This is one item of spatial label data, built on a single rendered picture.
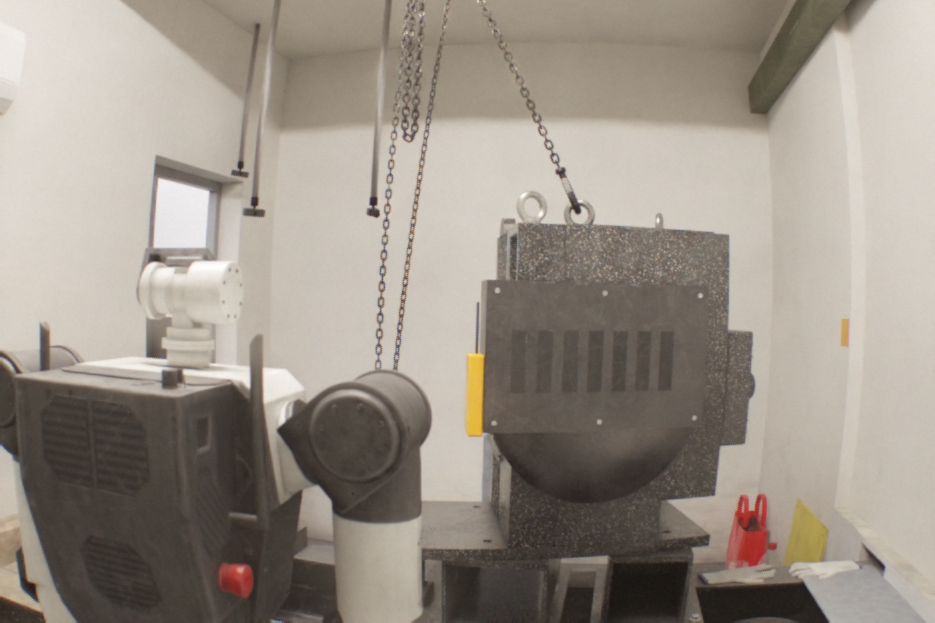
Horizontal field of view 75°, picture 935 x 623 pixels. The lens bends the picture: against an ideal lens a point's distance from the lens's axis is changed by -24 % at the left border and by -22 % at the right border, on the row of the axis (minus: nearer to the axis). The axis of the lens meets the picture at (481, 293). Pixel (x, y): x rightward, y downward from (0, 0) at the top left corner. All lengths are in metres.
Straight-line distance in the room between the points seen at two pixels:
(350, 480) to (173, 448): 0.16
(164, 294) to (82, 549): 0.30
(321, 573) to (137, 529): 1.71
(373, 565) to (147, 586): 0.23
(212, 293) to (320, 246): 3.53
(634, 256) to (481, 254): 2.44
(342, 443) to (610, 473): 0.97
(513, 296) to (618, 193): 2.58
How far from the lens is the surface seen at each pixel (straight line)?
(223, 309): 0.78
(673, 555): 1.75
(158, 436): 0.61
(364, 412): 0.64
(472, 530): 1.82
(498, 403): 1.47
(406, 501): 0.72
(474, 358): 1.47
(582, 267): 1.62
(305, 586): 2.39
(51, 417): 0.68
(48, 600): 1.00
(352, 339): 4.21
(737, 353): 1.75
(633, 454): 1.55
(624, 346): 1.51
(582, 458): 1.53
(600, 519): 1.70
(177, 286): 0.80
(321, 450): 0.66
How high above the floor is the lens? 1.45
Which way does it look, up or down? 1 degrees up
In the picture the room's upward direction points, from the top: 1 degrees clockwise
